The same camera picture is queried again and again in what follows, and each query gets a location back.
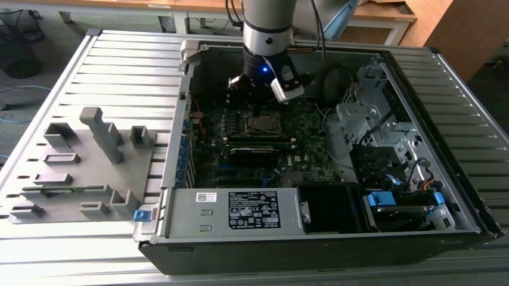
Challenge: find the silver CPU plate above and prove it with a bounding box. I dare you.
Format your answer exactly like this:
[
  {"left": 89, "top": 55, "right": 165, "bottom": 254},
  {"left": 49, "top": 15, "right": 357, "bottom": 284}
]
[{"left": 253, "top": 116, "right": 280, "bottom": 132}]

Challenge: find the CPU socket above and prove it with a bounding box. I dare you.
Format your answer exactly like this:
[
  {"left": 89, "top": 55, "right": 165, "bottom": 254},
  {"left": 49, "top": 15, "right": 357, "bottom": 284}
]
[{"left": 238, "top": 109, "right": 289, "bottom": 138}]

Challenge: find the black RAM slot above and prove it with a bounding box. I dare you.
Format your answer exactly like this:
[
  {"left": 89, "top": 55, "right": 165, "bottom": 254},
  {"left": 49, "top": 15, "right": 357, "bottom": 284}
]
[{"left": 228, "top": 134, "right": 292, "bottom": 142}]

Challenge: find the black graphics card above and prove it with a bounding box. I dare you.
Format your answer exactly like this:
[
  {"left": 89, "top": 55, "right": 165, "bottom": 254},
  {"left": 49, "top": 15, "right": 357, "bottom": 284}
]
[{"left": 229, "top": 145, "right": 283, "bottom": 169}]

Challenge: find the green motherboard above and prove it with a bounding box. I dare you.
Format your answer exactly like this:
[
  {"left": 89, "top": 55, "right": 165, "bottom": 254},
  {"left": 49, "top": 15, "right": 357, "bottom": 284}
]
[{"left": 190, "top": 92, "right": 348, "bottom": 188}]

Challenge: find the metal drive cage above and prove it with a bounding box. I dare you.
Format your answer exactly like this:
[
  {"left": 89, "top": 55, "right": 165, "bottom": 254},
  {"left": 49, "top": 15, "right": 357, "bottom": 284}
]
[{"left": 336, "top": 58, "right": 451, "bottom": 191}]

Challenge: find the pale blue teach pendant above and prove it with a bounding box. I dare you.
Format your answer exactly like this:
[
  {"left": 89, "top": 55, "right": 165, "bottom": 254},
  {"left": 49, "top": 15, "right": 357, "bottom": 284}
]
[{"left": 323, "top": 0, "right": 359, "bottom": 39}]

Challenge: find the grey chipset heatsink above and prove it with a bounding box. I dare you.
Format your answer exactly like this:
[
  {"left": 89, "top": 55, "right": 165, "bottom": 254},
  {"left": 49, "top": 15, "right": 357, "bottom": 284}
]
[{"left": 283, "top": 172, "right": 307, "bottom": 187}]

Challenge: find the wooden desk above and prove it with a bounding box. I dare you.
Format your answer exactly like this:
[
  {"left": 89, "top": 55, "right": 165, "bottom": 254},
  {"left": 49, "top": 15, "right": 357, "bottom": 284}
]
[{"left": 39, "top": 0, "right": 419, "bottom": 45}]

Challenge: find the grey parts rack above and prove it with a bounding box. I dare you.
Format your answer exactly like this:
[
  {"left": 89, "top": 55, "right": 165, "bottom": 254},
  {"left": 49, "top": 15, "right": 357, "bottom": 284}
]
[{"left": 0, "top": 106, "right": 161, "bottom": 225}]

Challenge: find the grey power supply unit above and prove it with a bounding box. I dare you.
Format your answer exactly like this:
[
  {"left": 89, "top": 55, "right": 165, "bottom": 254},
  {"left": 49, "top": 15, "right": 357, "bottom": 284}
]
[{"left": 162, "top": 187, "right": 307, "bottom": 239}]

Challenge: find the hard disk in blue carrier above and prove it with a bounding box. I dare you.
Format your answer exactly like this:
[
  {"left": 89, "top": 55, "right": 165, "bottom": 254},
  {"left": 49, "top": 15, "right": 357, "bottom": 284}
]
[{"left": 365, "top": 190, "right": 446, "bottom": 215}]

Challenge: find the wooden cabinet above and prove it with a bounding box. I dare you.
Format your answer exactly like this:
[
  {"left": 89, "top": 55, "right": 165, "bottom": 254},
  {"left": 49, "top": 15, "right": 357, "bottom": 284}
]
[{"left": 400, "top": 0, "right": 509, "bottom": 83}]

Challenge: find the black PC case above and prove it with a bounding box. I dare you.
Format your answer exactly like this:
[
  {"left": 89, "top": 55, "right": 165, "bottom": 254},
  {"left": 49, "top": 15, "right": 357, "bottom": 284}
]
[{"left": 133, "top": 38, "right": 503, "bottom": 276}]

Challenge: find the black wastebasket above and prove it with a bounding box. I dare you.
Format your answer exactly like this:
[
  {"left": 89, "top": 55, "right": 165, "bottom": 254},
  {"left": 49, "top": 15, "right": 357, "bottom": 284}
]
[{"left": 0, "top": 8, "right": 45, "bottom": 80}]

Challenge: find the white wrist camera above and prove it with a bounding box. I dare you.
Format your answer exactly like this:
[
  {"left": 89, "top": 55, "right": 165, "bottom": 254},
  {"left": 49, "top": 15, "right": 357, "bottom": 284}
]
[{"left": 271, "top": 64, "right": 307, "bottom": 104}]

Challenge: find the black looped cable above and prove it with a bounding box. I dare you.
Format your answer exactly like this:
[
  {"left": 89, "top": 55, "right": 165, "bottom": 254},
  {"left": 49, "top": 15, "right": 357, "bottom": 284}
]
[{"left": 320, "top": 64, "right": 353, "bottom": 99}]

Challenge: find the black cable with plug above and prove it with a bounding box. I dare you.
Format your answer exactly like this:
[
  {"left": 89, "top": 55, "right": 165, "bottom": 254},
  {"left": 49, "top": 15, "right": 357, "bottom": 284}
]
[{"left": 408, "top": 157, "right": 433, "bottom": 187}]

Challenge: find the blue floor cable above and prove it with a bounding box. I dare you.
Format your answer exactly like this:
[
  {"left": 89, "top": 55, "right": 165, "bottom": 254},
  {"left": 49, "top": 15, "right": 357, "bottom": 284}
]
[{"left": 0, "top": 85, "right": 53, "bottom": 125}]

